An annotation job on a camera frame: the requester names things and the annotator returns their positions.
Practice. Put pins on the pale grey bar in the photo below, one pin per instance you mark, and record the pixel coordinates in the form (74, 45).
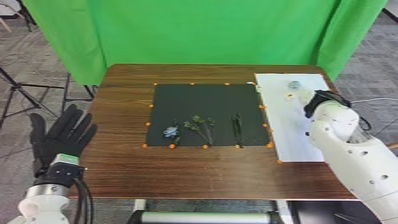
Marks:
(207, 217)

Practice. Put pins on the bushy green sprig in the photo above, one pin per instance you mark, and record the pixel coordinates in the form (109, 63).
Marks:
(200, 126)

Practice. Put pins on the blue flower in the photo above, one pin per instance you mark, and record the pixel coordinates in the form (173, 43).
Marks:
(171, 132)

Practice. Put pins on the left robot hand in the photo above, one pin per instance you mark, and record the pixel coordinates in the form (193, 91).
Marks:
(63, 138)

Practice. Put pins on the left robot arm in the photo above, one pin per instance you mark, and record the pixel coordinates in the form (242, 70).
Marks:
(45, 200)

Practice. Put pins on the black tripod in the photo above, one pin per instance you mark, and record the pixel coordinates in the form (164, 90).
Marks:
(20, 91)

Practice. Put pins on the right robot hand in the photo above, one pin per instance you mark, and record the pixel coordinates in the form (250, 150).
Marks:
(322, 97)

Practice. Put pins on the white sheet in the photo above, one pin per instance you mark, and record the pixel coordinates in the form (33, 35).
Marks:
(290, 133)

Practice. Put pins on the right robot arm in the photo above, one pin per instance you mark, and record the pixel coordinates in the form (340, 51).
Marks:
(349, 150)

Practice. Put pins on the slender green sprig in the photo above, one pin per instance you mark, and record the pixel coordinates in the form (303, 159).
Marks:
(237, 128)

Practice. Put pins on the dark mat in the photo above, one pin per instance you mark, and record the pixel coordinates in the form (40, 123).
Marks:
(207, 113)

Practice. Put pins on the yellow flower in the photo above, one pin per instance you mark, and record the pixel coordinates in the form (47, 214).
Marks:
(290, 96)

